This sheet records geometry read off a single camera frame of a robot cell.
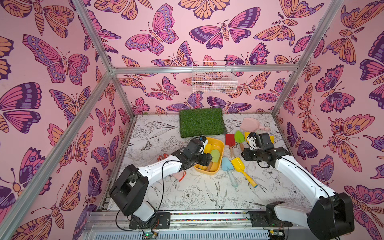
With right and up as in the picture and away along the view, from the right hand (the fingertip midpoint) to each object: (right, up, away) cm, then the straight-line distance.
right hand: (242, 153), depth 84 cm
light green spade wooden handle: (-13, -4, +11) cm, 17 cm away
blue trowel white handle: (-7, -9, +8) cm, 14 cm away
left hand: (-18, -1, +2) cm, 18 cm away
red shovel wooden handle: (-2, +5, +21) cm, 22 cm away
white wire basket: (-13, +47, +21) cm, 53 cm away
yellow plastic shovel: (+28, +7, +20) cm, 35 cm away
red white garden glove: (-35, -14, +3) cm, 38 cm away
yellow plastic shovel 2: (+1, -9, +8) cm, 12 cm away
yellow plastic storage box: (-15, +4, +16) cm, 22 cm away
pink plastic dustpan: (+16, +17, +30) cm, 38 cm away
